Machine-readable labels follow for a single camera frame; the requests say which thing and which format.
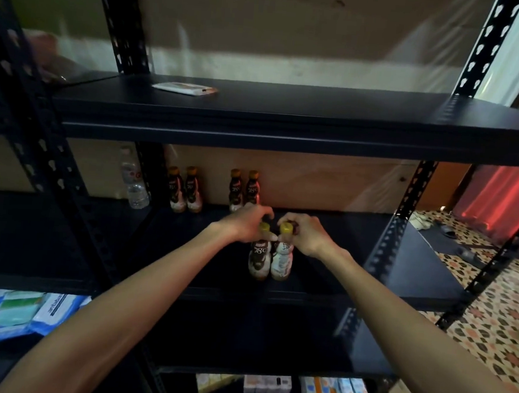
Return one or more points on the person's left hand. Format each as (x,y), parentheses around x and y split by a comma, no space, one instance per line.
(249,224)

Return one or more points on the person's right hand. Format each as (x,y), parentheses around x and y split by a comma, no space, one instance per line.
(310,238)

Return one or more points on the bottle pair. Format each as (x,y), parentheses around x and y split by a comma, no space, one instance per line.
(236,191)
(194,192)
(177,193)
(281,262)
(253,190)
(259,261)

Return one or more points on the black metal shelf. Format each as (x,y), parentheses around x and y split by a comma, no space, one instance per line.
(26,231)
(336,120)

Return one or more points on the person's left forearm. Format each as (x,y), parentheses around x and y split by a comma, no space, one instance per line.
(117,326)

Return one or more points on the person's right forearm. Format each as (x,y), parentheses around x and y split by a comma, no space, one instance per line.
(417,347)

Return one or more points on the clear water bottle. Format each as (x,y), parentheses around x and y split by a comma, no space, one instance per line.
(137,190)

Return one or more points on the flat white orange packet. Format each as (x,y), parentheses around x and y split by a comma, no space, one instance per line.
(185,89)

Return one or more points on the stack of pink white boxes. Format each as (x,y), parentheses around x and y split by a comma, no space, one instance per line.
(268,384)

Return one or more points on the row of orange blue packets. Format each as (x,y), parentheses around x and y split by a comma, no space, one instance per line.
(335,390)

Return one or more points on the tissue packs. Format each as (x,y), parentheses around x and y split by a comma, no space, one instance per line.
(218,384)

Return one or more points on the red curtain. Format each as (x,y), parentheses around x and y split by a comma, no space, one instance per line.
(508,194)

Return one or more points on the row of wet wipe packs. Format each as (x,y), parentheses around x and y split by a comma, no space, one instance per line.
(25,315)

